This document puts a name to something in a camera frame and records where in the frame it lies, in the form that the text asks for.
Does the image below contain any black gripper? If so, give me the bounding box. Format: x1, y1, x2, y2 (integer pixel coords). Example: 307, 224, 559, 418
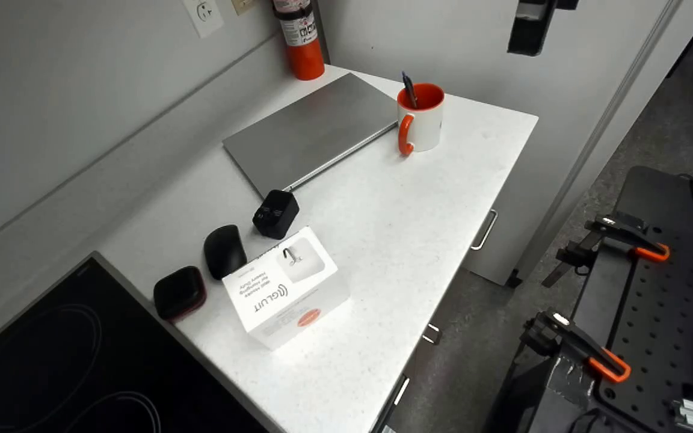
507, 0, 581, 57

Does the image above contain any black pen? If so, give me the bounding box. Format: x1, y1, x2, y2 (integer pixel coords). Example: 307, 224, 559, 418
400, 69, 421, 110

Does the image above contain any white mug orange inside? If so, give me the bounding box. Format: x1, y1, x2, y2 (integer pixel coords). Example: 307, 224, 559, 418
394, 81, 447, 158

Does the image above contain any black orange bar clamp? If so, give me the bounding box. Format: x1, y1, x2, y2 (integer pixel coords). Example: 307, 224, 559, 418
555, 211, 674, 271
519, 308, 634, 386

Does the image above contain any red fire extinguisher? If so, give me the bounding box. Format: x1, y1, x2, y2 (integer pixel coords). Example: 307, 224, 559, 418
270, 0, 329, 81

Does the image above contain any grey closed laptop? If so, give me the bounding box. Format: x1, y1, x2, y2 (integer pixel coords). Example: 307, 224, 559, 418
220, 71, 402, 199

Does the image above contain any black cube power adapter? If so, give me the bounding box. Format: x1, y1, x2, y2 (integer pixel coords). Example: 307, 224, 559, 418
249, 187, 301, 240

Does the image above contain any white cardboard product box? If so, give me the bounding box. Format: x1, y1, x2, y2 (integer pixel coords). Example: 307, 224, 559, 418
218, 226, 353, 353

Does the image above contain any black rounded square case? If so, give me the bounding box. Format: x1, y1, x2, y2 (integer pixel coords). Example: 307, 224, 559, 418
152, 264, 208, 319

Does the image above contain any silver drawer handle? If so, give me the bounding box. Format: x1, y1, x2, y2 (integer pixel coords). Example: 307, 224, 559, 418
468, 206, 501, 255

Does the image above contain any silver cabinet door handle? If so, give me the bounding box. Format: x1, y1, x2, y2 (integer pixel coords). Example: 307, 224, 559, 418
421, 319, 444, 349
392, 374, 413, 408

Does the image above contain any white wall outlet plate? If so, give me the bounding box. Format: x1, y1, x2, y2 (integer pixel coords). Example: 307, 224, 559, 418
183, 0, 226, 40

